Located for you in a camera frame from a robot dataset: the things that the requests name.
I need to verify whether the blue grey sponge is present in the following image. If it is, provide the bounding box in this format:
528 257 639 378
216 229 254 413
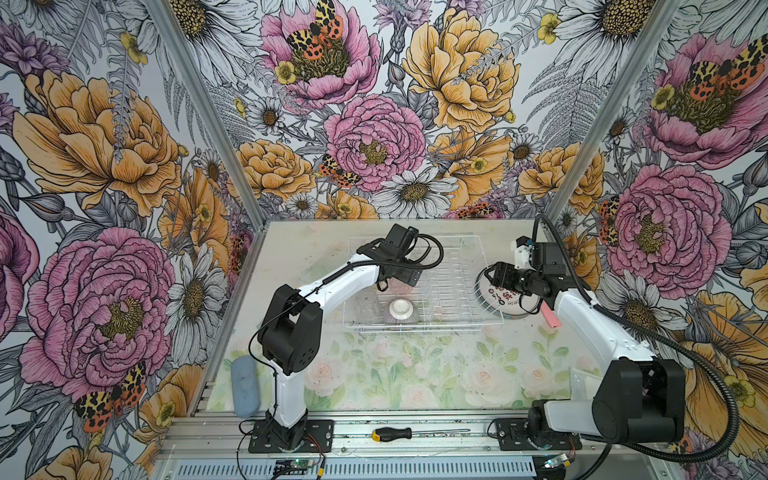
230 356 261 419

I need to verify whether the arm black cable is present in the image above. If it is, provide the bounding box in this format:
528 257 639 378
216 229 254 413
248 232 445 385
530 214 741 463

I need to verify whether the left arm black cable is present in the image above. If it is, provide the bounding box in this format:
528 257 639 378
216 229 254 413
248 232 445 385

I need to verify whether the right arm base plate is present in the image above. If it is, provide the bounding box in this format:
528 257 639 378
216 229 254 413
492 418 583 451

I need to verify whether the green circuit board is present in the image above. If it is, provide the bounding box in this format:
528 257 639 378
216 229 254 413
272 459 321 479

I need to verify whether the striped small bowl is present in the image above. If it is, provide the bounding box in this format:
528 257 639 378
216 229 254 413
385 298 419 325

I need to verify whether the pink glass cup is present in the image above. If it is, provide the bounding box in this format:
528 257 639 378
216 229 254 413
388 279 413 297

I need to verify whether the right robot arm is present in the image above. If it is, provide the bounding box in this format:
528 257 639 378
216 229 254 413
486 236 684 446

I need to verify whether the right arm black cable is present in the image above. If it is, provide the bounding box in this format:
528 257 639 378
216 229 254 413
530 214 741 463

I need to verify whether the white vented panel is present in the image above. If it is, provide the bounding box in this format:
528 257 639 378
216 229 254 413
165 456 536 479

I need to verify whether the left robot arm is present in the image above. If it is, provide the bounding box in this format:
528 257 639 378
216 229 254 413
252 224 445 451

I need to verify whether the white square dish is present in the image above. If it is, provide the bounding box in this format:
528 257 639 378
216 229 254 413
569 368 602 401

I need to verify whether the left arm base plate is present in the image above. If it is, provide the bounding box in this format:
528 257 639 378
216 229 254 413
247 419 335 454

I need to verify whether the black yellow screwdriver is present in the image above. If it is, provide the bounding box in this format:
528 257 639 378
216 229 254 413
371 427 471 443

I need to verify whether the white wire dish rack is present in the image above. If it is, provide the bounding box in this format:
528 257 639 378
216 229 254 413
341 235 503 333

